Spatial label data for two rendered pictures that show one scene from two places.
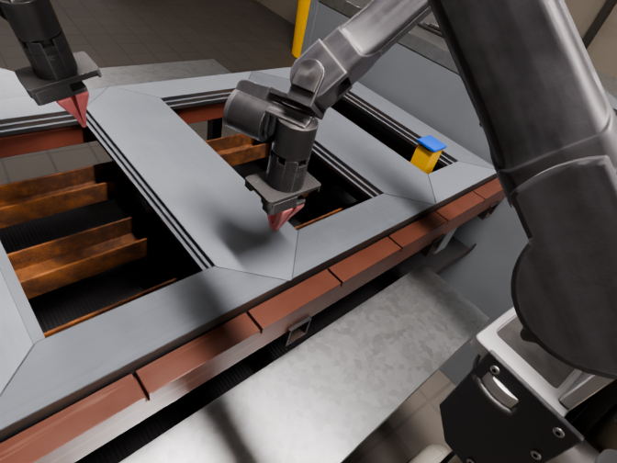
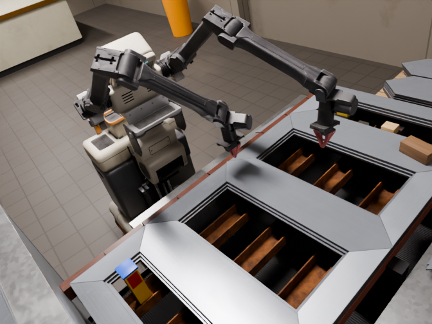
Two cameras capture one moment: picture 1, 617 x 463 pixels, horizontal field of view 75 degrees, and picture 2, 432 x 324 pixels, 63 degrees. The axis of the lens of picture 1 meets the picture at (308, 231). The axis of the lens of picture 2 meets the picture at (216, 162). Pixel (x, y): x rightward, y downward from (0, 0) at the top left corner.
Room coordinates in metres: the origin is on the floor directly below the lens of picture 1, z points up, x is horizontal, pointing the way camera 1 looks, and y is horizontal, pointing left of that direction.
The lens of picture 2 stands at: (1.65, 0.35, 1.82)
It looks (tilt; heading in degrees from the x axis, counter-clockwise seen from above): 38 degrees down; 198
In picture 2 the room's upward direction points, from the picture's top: 15 degrees counter-clockwise
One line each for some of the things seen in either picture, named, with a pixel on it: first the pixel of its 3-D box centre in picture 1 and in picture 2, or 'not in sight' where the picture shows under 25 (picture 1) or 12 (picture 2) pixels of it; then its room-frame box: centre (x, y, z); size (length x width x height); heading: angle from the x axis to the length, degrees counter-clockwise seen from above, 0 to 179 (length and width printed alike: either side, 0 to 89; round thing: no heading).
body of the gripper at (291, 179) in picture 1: (286, 171); (229, 134); (0.50, 0.06, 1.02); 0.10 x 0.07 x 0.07; 141
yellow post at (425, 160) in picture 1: (416, 175); (137, 285); (1.03, -0.25, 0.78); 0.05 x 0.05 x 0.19; 52
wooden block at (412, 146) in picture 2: not in sight; (418, 150); (0.48, 0.76, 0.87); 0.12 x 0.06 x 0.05; 37
